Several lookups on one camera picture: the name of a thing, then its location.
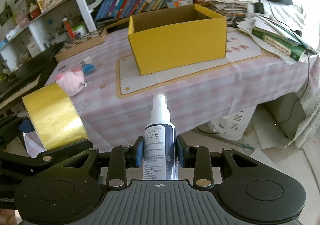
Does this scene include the gold tape roll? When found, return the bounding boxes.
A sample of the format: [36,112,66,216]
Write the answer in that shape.
[23,83,88,150]

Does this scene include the white spray bottle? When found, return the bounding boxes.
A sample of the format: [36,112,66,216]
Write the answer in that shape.
[143,92,178,180]

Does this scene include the pink plush toy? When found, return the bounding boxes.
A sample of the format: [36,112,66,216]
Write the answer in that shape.
[55,67,87,97]

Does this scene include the blue plastic block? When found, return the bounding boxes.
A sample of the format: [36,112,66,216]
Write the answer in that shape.
[82,64,96,76]

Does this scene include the white power adapter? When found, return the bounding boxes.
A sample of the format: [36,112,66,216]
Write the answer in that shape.
[81,56,93,65]

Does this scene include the black electronic keyboard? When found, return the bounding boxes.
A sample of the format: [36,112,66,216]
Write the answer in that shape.
[1,43,63,114]

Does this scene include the pink checkered tablecloth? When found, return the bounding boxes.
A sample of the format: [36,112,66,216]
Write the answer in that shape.
[54,28,319,152]

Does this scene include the wooden chess board box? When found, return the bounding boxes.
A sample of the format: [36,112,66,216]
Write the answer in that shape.
[55,28,108,63]

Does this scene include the white green lidded tub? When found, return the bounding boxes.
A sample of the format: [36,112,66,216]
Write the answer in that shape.
[72,24,88,38]

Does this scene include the yellow cardboard box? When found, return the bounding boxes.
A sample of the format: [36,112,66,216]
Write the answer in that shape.
[128,4,227,75]

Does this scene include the green thick book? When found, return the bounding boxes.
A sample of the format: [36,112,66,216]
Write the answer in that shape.
[252,24,306,62]

